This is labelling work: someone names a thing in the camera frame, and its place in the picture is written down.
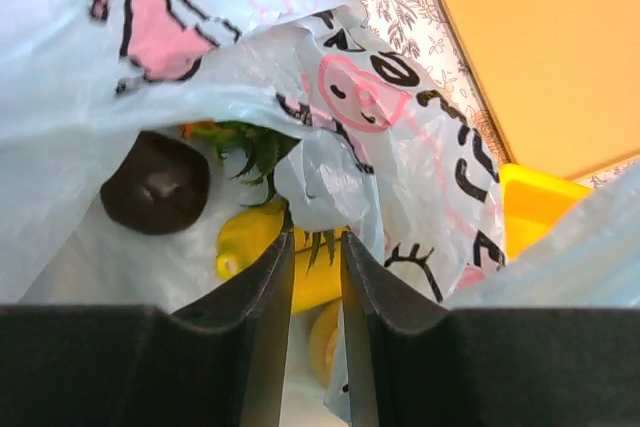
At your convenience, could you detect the yellow banana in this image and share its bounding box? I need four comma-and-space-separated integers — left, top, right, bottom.
215, 201, 347, 388

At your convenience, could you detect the deep yellow bin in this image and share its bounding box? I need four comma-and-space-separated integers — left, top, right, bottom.
499, 163, 593, 261

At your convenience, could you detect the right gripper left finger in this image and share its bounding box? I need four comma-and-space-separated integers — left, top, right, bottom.
1, 234, 293, 426

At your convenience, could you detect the flat yellow tray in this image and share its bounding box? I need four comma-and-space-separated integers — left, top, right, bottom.
441, 0, 639, 180

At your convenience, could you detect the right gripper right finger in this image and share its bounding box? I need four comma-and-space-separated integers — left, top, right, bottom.
341, 233, 639, 426

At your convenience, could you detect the blue plastic grocery bag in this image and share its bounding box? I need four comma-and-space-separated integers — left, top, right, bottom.
1, 0, 639, 426

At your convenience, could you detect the toy pineapple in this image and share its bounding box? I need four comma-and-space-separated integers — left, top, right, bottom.
178, 119, 337, 273

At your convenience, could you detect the dark brown chocolate bun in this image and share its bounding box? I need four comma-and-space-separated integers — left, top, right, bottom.
99, 131, 211, 236

